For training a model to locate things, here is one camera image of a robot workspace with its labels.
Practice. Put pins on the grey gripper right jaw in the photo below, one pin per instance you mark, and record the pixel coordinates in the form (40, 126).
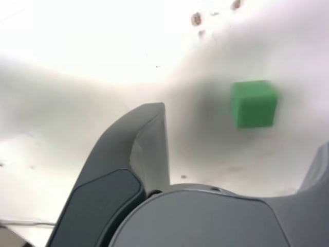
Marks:
(205, 221)

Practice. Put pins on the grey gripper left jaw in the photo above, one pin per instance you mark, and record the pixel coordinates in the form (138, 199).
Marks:
(108, 164)

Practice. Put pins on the green cube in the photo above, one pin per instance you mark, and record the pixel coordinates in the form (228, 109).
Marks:
(254, 108)

